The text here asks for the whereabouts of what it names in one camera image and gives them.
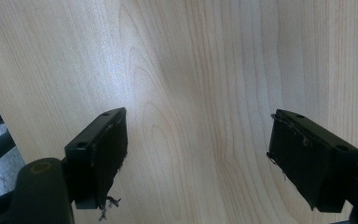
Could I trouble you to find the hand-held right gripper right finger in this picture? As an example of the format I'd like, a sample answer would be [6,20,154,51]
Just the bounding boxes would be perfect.
[266,108,358,214]

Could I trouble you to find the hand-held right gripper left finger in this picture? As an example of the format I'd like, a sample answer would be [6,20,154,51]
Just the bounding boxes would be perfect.
[63,106,129,210]

